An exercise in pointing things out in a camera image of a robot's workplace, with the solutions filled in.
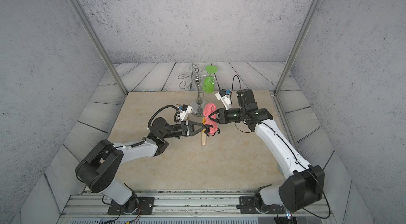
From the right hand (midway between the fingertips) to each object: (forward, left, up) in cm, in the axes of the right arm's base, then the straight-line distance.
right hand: (209, 118), depth 71 cm
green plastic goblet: (+32, +1, -8) cm, 33 cm away
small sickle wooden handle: (-9, +3, -4) cm, 10 cm away
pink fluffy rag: (+2, 0, +5) cm, 5 cm away
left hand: (-6, +2, -2) cm, 6 cm away
